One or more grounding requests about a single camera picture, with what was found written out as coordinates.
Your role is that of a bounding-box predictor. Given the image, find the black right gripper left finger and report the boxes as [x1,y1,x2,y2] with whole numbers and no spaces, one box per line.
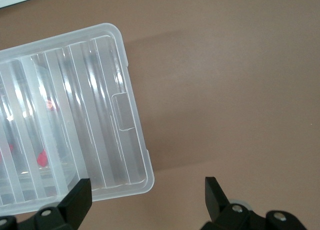
[0,178,93,230]

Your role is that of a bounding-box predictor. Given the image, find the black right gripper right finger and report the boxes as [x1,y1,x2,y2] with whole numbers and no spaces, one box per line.
[199,176,307,230]

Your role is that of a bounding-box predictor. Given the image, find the clear plastic storage box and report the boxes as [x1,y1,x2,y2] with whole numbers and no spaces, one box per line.
[0,23,155,214]

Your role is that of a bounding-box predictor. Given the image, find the red block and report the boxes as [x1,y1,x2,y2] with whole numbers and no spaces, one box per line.
[36,149,50,168]

